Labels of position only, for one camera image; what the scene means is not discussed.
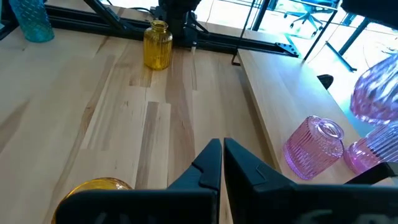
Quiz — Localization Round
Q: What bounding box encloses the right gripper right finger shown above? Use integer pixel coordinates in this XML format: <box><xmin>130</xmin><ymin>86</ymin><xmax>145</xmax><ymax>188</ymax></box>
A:
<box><xmin>223</xmin><ymin>138</ymin><xmax>398</xmax><ymax>224</ymax></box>

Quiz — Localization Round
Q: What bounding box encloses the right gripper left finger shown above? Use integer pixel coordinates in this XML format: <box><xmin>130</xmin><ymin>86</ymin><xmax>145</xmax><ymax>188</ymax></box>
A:
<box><xmin>55</xmin><ymin>138</ymin><xmax>223</xmax><ymax>224</ymax></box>

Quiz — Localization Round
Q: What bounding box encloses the round yellow textured glass vase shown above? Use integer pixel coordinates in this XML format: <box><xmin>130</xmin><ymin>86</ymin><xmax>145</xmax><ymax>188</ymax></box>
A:
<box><xmin>50</xmin><ymin>177</ymin><xmax>134</xmax><ymax>224</ymax></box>

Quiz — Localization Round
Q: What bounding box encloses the short pink ribbed glass jar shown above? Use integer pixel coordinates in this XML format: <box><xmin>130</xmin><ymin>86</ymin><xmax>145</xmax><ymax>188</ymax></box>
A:
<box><xmin>282</xmin><ymin>115</ymin><xmax>346</xmax><ymax>181</ymax></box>

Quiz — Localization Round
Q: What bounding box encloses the pink bulbous glass vase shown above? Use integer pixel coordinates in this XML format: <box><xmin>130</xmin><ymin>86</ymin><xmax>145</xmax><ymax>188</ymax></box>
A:
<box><xmin>349</xmin><ymin>53</ymin><xmax>398</xmax><ymax>126</ymax></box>

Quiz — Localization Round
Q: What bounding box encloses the tall pink ribbed glass bottle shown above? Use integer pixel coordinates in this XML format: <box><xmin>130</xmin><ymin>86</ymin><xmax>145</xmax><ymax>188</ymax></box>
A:
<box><xmin>343</xmin><ymin>123</ymin><xmax>398</xmax><ymax>175</ymax></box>

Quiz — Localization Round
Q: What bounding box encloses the yellow ribbed glass bottle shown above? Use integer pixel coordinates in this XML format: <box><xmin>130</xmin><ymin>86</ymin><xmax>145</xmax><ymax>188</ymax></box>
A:
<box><xmin>143</xmin><ymin>19</ymin><xmax>174</xmax><ymax>71</ymax></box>

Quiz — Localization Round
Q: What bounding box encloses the blue diamond-textured glass vase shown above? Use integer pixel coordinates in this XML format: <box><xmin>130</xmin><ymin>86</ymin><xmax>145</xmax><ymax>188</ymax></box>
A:
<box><xmin>8</xmin><ymin>0</ymin><xmax>55</xmax><ymax>44</ymax></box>

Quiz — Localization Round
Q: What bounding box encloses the light wooden shelf board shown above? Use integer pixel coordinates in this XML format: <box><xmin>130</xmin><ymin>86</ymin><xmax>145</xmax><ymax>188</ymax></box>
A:
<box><xmin>238</xmin><ymin>49</ymin><xmax>398</xmax><ymax>187</ymax></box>

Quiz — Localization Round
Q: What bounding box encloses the black desk leg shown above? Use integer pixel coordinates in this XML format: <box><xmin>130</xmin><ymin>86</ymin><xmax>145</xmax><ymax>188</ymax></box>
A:
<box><xmin>325</xmin><ymin>17</ymin><xmax>373</xmax><ymax>73</ymax></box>

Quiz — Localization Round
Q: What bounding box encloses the teal office chair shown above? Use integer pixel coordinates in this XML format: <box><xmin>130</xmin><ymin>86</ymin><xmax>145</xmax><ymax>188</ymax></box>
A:
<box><xmin>283</xmin><ymin>9</ymin><xmax>325</xmax><ymax>38</ymax></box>

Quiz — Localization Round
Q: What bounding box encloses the black clamp handle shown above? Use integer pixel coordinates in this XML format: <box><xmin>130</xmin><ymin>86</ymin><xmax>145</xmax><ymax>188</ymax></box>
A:
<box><xmin>316</xmin><ymin>73</ymin><xmax>335</xmax><ymax>91</ymax></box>

